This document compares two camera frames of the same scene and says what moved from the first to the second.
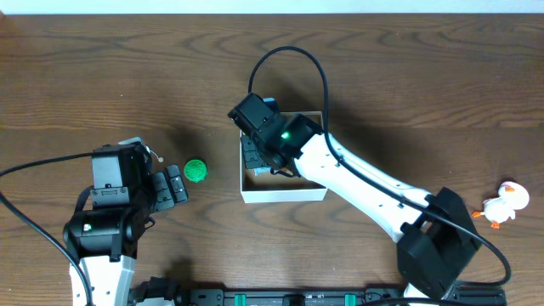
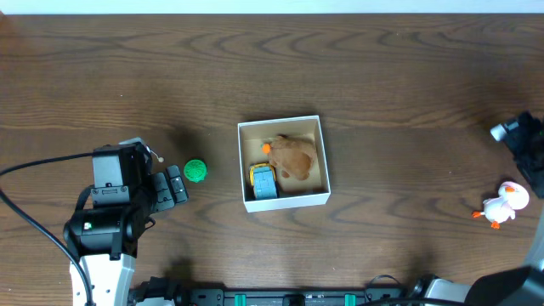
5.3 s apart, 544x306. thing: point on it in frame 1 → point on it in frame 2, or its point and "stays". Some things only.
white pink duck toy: (512, 196) stays
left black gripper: (158, 192) stays
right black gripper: (252, 159) → (529, 127)
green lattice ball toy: (195, 170) stays
